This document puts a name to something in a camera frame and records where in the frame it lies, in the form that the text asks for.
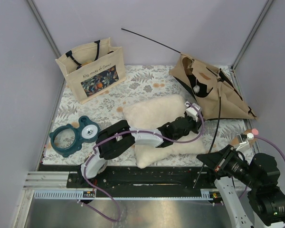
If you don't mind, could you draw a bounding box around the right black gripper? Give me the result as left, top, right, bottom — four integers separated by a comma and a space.
197, 143, 260, 188

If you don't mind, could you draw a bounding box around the black tent pole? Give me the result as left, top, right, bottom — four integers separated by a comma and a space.
121, 28, 221, 188

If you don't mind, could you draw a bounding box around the beige fabric pet tent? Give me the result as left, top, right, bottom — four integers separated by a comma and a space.
169, 53, 257, 120

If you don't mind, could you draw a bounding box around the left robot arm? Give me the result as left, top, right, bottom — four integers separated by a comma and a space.
77, 113, 204, 188

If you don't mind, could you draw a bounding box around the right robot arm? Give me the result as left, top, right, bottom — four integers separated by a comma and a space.
197, 145, 285, 228

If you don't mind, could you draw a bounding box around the teal pet bowl stand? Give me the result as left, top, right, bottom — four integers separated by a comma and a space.
49, 115, 100, 158

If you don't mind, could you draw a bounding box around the pink capped juice bottle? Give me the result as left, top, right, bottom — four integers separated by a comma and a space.
230, 128, 258, 148

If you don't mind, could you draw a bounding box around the cream fluffy pillow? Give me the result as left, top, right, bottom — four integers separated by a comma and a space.
123, 95, 206, 169

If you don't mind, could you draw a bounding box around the white toy ball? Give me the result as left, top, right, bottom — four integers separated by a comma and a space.
193, 85, 200, 93

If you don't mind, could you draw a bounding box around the stainless steel bowl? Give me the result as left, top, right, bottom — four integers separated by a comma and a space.
85, 153, 108, 175

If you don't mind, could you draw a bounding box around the beige floral tote bag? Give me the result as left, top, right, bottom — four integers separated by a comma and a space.
56, 38, 126, 104

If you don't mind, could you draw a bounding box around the floral patterned table mat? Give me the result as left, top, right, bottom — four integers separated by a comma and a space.
41, 66, 251, 167

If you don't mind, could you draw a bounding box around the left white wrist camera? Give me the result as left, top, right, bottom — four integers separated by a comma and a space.
185, 102, 201, 122

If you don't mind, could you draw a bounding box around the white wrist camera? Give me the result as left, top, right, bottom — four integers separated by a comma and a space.
234, 133, 254, 152
185, 102, 201, 122

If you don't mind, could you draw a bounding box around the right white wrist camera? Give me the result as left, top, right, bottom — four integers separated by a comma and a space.
234, 133, 254, 152

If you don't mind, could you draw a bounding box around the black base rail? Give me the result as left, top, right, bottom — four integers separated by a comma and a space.
66, 165, 219, 199

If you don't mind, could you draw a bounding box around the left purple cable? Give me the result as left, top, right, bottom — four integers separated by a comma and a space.
82, 102, 205, 223

